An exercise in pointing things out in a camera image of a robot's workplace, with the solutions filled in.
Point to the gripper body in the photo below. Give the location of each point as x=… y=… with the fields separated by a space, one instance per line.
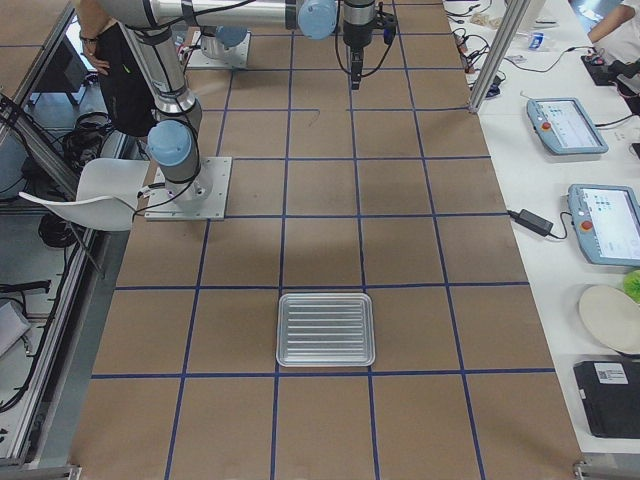
x=354 y=30

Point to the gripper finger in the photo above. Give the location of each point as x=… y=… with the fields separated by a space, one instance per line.
x=356 y=67

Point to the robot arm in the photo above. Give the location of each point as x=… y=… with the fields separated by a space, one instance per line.
x=216 y=40
x=148 y=31

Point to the silver ribbed metal tray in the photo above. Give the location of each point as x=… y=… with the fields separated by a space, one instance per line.
x=325 y=330

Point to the far blue teach pendant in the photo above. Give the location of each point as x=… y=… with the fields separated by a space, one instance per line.
x=564 y=127

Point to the blue teach pendant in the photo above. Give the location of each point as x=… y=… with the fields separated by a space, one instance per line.
x=564 y=127
x=606 y=222

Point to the person in black shirt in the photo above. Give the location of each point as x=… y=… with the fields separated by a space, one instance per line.
x=125 y=92

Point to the black power adapter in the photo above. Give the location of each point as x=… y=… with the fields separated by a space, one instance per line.
x=532 y=222

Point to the white plastic chair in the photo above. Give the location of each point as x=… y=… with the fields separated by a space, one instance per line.
x=106 y=196

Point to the near blue teach pendant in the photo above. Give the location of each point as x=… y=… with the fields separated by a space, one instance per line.
x=606 y=222

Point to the green crumpled object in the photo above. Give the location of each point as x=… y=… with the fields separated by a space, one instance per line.
x=631 y=285

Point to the beige round plate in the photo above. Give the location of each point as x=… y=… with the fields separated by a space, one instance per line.
x=611 y=317

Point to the black box with label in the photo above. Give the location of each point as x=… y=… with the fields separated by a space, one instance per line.
x=609 y=391

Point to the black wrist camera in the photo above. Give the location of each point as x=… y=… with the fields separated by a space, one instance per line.
x=387 y=23

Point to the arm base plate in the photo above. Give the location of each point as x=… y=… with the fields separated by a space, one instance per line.
x=205 y=198
x=235 y=59

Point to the aluminium frame post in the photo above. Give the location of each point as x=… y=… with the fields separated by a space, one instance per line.
x=515 y=13

